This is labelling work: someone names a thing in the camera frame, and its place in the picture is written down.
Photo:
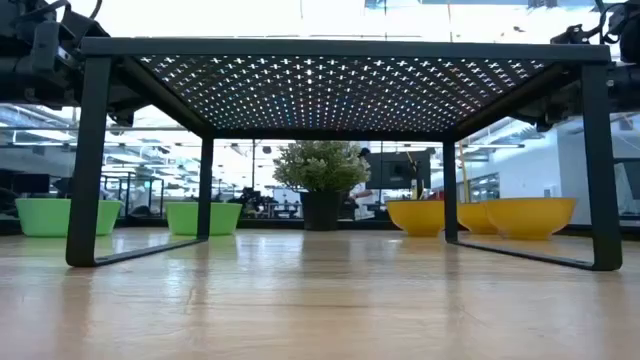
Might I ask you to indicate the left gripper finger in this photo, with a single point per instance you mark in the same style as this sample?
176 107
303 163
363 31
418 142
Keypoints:
122 107

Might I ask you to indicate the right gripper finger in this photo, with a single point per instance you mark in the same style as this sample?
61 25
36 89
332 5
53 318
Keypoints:
555 107

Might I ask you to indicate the yellow patterned mini bowl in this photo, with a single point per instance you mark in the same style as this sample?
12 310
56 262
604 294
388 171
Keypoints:
415 217
530 217
472 217

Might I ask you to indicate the green mini bowl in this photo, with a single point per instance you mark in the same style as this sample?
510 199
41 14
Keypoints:
42 217
182 218

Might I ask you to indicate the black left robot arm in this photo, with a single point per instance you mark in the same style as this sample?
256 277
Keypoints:
10 80

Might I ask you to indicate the grey leaning panel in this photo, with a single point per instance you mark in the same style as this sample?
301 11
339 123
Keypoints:
627 182

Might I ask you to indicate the large black display screen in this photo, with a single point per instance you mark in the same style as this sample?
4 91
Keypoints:
395 170

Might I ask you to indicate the person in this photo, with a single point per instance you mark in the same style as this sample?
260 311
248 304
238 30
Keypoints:
360 192

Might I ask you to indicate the black perforated metal shelf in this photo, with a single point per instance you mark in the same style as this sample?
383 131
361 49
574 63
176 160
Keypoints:
345 49

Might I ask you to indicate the artificial plant in black pot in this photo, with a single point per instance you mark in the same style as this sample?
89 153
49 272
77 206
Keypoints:
320 210

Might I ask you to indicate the black aluminium table frame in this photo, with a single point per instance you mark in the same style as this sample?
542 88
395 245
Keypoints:
265 224

